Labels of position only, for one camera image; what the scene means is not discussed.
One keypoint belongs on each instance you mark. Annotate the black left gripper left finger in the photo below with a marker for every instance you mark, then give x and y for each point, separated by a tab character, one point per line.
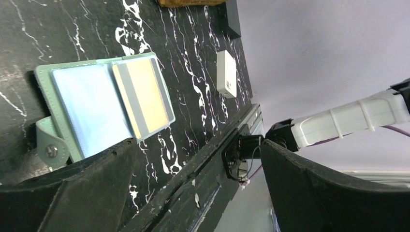
86	196

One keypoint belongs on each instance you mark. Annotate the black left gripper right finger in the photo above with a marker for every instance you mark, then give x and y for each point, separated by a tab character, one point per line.
309	197

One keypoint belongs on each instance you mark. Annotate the mint green card holder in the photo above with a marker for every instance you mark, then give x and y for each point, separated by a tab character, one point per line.
87	115

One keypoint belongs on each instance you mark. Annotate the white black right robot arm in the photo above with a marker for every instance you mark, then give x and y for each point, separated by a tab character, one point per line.
381	110

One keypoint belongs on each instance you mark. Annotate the white rectangular box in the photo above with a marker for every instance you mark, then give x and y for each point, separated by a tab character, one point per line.
226	75

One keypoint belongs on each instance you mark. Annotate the wicker divided tray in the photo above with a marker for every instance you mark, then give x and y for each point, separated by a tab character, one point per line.
183	3

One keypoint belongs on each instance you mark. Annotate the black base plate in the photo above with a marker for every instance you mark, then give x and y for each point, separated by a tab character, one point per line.
195	199

